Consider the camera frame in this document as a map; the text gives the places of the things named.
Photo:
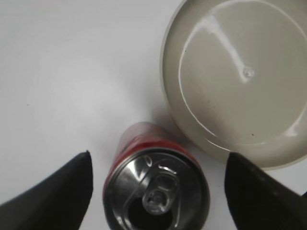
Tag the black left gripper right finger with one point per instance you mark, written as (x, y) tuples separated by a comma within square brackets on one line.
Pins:
[(256, 201)]

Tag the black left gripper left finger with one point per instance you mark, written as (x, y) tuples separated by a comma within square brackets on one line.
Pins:
[(59, 202)]

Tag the red cola can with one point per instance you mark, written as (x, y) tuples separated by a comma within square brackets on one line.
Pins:
[(154, 183)]

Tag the beige round plate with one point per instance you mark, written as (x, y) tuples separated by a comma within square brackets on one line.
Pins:
[(234, 73)]

